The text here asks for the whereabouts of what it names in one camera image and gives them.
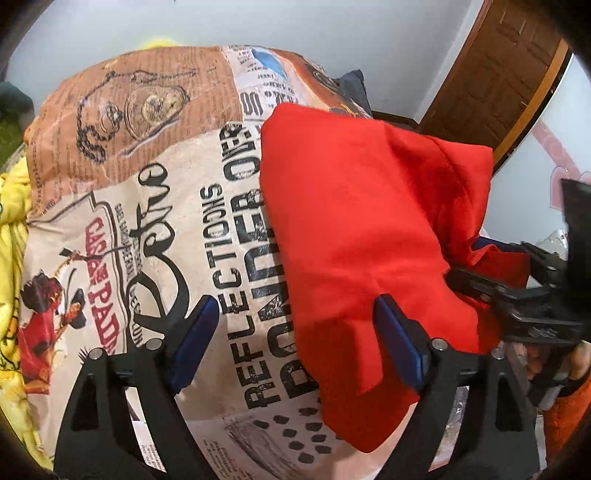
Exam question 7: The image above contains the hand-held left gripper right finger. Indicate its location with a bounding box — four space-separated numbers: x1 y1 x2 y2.
373 294 541 480

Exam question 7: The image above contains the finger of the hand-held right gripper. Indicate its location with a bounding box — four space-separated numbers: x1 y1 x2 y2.
445 268 522 317
473 235 568 280

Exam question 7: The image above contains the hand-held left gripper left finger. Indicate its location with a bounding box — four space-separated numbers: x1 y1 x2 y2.
53 295 220 480

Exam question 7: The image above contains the red jacket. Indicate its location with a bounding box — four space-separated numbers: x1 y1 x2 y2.
259 102 532 454

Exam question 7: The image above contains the person's right forearm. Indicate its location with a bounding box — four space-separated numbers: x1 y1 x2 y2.
542 344 591 467

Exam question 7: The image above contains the person's right hand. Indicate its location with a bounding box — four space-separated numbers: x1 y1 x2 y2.
524 342 591 398

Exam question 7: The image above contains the newspaper print bed sheet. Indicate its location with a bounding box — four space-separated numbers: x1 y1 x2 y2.
18 44 462 480

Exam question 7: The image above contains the wooden headboard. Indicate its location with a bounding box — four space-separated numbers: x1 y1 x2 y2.
369 111 419 131

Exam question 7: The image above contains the brown wooden door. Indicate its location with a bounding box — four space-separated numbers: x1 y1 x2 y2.
418 0 573 174

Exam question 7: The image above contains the yellow cartoon print blanket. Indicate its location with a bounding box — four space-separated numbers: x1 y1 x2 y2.
0 159 54 472

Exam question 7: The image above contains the dark blue clothing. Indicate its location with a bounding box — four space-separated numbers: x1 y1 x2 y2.
335 69 374 118

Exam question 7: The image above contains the green cloth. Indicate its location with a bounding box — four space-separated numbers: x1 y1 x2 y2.
0 117 33 167

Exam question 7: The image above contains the grey cloth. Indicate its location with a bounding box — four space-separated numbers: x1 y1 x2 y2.
0 82 35 123

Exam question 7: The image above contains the pink wall decoration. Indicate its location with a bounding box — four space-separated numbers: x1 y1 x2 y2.
531 122 591 213

